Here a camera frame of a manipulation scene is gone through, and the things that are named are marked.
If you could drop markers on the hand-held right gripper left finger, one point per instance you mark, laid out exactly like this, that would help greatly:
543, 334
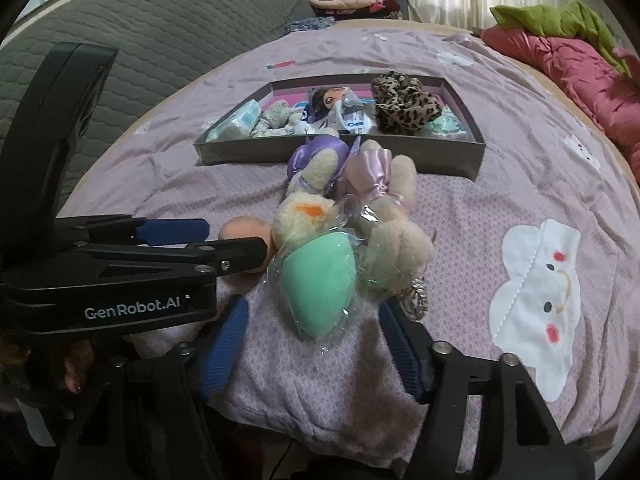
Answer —
225, 355

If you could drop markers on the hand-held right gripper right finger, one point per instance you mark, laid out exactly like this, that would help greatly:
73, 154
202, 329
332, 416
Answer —
405, 350

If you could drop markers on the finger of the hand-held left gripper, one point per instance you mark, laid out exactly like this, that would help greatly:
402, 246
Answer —
175, 230
235, 257

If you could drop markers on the peach makeup sponge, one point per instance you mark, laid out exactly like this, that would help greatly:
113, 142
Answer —
245, 235

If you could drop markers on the plush bunny with purple bow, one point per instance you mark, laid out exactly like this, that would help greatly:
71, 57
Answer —
305, 210

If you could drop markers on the green makeup sponge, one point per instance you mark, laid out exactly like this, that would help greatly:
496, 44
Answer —
317, 290

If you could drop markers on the plush bunny with pink bow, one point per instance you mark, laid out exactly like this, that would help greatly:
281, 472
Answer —
395, 250

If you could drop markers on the blue tissue pack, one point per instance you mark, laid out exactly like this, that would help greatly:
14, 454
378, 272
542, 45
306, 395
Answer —
232, 122

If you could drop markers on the shallow brown cardboard box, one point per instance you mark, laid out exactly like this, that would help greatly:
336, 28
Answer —
350, 160

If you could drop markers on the cartoon doll packet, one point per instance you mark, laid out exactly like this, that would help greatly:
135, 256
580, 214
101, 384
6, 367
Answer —
325, 102

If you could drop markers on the white and yellow plastic packet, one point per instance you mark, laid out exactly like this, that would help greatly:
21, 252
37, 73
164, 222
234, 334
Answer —
352, 117

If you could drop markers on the leopard print scrunchie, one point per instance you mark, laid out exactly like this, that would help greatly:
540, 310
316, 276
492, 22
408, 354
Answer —
405, 102

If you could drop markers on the person's left hand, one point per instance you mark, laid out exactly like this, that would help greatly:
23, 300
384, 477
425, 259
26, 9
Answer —
77, 370

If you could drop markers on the floral fabric scrunchie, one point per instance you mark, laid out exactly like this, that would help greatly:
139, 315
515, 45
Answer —
275, 122

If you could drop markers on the pink and blue book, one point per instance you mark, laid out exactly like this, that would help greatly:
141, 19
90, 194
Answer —
277, 106

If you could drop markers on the pink printed bed sheet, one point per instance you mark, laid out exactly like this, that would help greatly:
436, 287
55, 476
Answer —
475, 200

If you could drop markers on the grey quilted cover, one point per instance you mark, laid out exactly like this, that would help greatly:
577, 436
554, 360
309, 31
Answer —
190, 20

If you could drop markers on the green tissue pack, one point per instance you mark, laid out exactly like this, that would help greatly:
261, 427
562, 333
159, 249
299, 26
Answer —
447, 127

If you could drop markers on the blue patterned cloth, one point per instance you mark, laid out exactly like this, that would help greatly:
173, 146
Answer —
310, 25

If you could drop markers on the red quilt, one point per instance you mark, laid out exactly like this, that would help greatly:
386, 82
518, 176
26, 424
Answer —
575, 70

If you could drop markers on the green blanket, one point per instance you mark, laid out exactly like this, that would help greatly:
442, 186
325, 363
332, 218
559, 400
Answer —
565, 22

